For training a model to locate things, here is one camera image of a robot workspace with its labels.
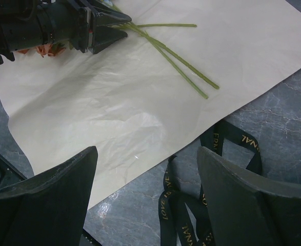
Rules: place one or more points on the orange wrapping paper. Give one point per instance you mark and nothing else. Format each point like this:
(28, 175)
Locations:
(130, 103)

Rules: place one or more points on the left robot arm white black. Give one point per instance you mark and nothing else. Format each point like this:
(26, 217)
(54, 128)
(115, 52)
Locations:
(7, 9)

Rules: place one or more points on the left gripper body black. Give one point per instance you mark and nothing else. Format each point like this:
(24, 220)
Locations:
(37, 23)

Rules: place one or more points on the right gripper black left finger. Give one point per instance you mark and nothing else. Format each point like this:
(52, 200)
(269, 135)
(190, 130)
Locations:
(50, 208)

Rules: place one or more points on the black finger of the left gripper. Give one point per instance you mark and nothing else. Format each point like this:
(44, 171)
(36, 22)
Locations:
(101, 37)
(105, 16)

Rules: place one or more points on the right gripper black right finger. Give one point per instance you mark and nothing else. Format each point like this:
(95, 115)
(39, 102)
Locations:
(246, 208)

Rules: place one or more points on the black ribbon gold lettering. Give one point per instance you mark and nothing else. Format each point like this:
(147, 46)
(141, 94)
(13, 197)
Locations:
(185, 218)

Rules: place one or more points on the artificial flower bunch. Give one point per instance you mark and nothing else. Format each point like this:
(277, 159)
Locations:
(57, 49)

